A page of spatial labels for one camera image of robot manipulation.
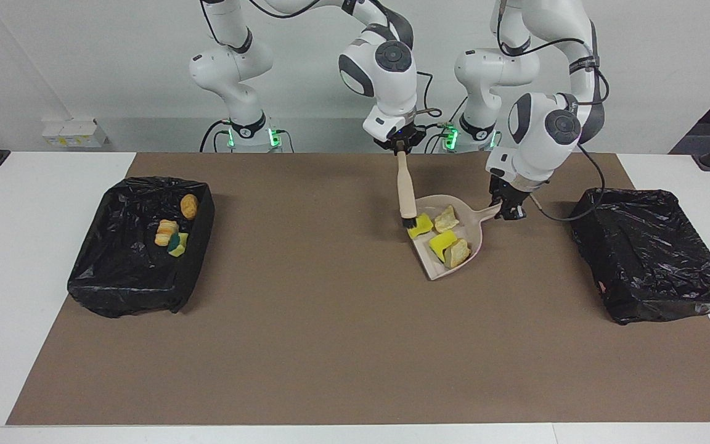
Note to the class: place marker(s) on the striped orange white bread roll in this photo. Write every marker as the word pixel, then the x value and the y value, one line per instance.
pixel 166 232

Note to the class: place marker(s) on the brown oval bread roll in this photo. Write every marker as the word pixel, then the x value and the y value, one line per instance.
pixel 189 206

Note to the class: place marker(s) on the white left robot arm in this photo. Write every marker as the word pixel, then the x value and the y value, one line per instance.
pixel 534 148

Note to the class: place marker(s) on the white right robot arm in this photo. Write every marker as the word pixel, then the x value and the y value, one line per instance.
pixel 392 92

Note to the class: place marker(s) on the brown table mat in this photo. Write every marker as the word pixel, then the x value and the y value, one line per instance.
pixel 515 370

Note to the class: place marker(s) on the beige brush black bristles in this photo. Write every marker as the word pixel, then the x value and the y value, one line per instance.
pixel 404 185

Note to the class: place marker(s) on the pale bread piece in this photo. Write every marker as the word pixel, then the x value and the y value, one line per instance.
pixel 447 219

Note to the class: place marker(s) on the white box on table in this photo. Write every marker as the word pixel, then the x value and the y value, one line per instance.
pixel 74 132

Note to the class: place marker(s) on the yellow green sponge piece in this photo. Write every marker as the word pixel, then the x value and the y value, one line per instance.
pixel 179 245

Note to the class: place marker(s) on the spiral orange pastry horn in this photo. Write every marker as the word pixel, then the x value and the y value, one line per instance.
pixel 460 251

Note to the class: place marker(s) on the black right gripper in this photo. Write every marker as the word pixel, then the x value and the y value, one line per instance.
pixel 401 139

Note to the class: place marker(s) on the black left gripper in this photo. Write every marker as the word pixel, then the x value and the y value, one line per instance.
pixel 508 190

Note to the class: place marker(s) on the bin with black bag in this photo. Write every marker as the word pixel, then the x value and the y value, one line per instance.
pixel 651 259
pixel 121 277

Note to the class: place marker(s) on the beige plastic dustpan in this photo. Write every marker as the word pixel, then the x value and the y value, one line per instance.
pixel 435 265

